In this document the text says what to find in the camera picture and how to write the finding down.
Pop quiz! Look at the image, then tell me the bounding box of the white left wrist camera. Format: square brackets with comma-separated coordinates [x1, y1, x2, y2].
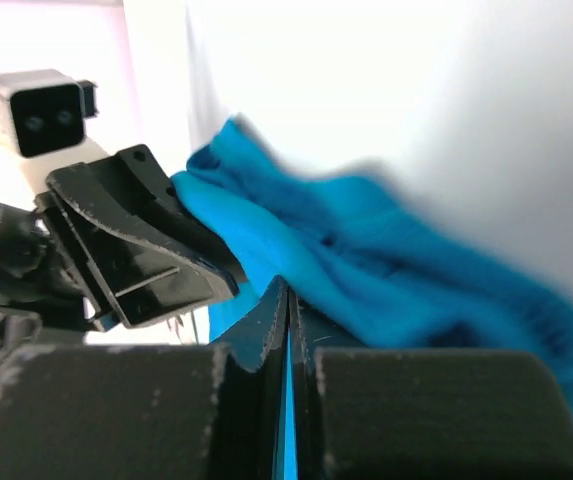
[0, 69, 108, 195]

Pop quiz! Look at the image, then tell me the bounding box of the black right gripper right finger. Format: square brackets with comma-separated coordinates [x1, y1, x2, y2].
[289, 296, 573, 480]

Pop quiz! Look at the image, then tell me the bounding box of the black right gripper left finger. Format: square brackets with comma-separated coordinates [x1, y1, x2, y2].
[0, 279, 288, 479]

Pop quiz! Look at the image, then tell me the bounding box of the blue t shirt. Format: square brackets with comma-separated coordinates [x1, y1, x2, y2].
[170, 114, 573, 471]

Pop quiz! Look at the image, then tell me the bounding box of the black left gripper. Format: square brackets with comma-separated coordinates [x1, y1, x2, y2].
[0, 144, 246, 333]

